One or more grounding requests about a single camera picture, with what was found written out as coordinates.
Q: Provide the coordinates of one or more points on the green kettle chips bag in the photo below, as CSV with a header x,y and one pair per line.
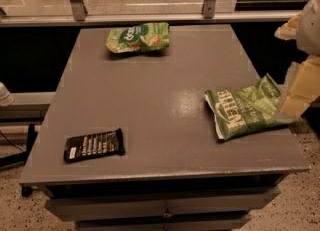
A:
x,y
247,110

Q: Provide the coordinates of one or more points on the black rxbar chocolate bar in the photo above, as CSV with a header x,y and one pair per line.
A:
x,y
92,146

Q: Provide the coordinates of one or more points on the grey drawer cabinet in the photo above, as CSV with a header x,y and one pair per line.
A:
x,y
175,175

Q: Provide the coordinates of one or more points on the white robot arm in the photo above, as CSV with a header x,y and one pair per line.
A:
x,y
308,36

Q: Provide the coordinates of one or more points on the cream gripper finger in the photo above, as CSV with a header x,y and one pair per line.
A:
x,y
301,87
288,30

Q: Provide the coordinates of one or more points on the green rice chip bag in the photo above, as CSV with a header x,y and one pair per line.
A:
x,y
140,38

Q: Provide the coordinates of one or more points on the metal railing frame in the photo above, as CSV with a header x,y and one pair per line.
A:
x,y
140,8

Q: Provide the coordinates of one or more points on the black stand with cable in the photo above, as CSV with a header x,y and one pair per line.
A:
x,y
26,191

